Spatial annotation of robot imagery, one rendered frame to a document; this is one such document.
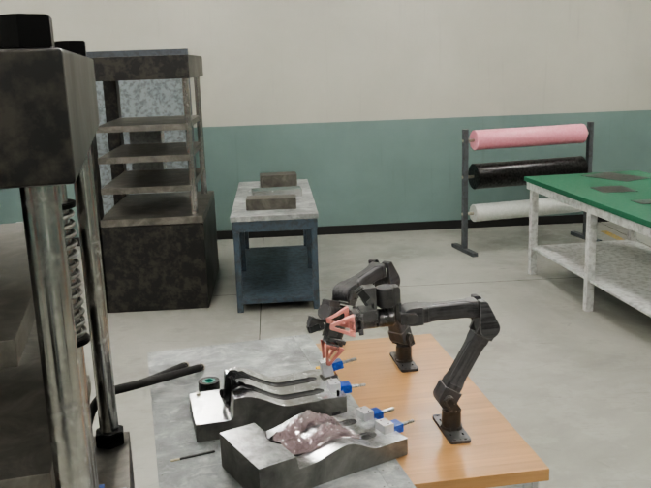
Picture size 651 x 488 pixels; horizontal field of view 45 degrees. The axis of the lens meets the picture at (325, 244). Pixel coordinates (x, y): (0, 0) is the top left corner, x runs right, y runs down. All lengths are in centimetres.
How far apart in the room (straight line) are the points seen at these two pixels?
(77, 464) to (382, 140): 792
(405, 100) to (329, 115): 88
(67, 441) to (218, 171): 778
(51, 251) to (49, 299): 8
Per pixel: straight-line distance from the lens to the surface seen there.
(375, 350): 330
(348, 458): 236
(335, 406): 266
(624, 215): 576
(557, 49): 955
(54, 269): 132
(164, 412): 285
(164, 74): 639
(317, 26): 901
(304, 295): 646
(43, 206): 129
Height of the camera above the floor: 197
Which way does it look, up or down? 13 degrees down
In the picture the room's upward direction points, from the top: 2 degrees counter-clockwise
